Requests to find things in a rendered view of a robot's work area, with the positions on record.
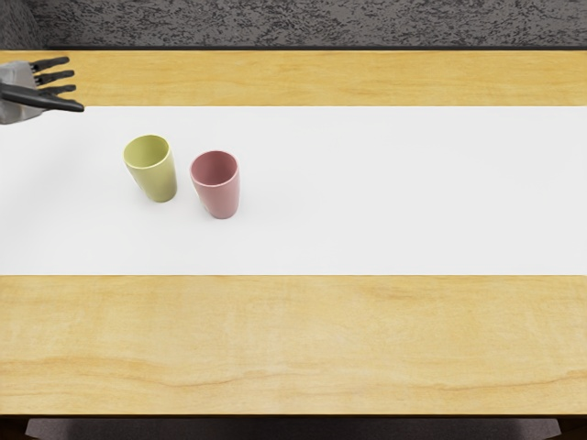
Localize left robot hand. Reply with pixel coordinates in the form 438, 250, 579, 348
0, 56, 86, 127

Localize yellow-green cup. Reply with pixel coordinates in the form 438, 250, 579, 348
122, 134, 179, 204

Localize pink cup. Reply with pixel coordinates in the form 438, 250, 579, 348
189, 149, 240, 220

